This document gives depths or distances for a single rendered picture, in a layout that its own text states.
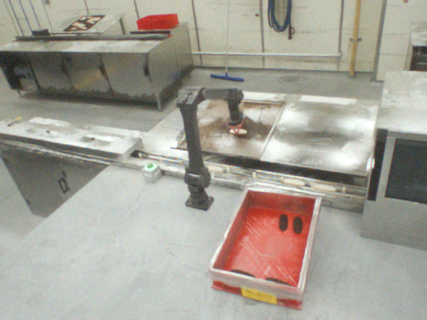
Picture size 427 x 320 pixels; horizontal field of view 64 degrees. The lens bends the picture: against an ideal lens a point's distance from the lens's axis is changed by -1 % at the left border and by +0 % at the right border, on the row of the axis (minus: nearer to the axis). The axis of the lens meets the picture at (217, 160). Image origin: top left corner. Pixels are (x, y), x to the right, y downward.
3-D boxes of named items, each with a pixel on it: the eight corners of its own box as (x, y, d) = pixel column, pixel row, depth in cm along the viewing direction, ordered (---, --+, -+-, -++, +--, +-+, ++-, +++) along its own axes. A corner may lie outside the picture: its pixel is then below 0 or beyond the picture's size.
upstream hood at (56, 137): (-11, 139, 245) (-16, 128, 240) (11, 126, 258) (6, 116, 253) (126, 164, 193) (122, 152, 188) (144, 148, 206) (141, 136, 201)
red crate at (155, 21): (137, 30, 492) (135, 20, 485) (149, 24, 519) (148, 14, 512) (168, 28, 474) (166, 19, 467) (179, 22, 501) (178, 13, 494)
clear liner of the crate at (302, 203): (207, 289, 121) (203, 271, 115) (246, 201, 158) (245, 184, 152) (303, 314, 109) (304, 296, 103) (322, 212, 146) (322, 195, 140)
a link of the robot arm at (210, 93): (181, 99, 144) (203, 101, 139) (181, 85, 143) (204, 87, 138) (223, 97, 182) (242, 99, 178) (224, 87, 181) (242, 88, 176)
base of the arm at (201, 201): (184, 206, 161) (207, 211, 156) (181, 193, 157) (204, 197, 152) (193, 194, 167) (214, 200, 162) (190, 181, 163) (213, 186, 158)
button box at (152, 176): (145, 186, 184) (139, 169, 178) (152, 177, 190) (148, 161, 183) (157, 189, 180) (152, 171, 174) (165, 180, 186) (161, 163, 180)
